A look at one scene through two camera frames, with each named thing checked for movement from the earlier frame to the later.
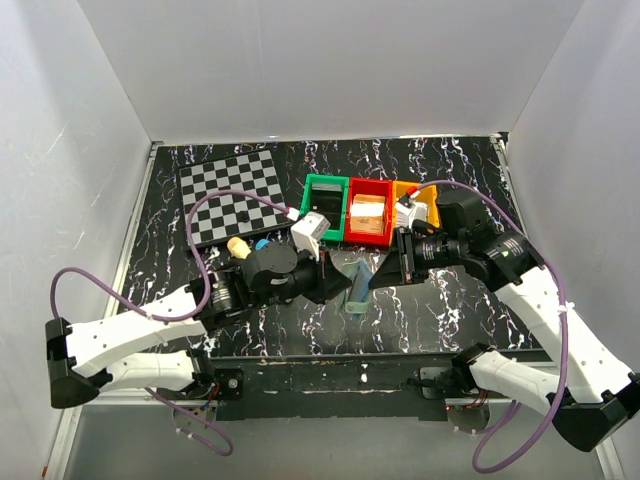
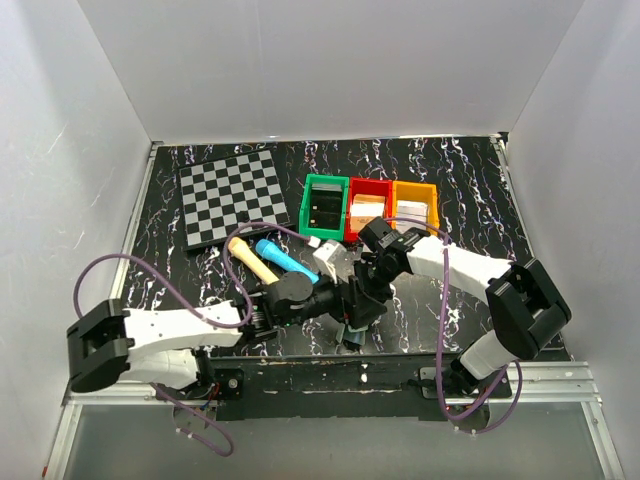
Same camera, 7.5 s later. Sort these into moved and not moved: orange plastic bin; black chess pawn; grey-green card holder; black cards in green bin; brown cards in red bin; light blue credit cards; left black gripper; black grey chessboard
Moved: grey-green card holder; light blue credit cards; left black gripper
Not moved: brown cards in red bin; black grey chessboard; black chess pawn; orange plastic bin; black cards in green bin
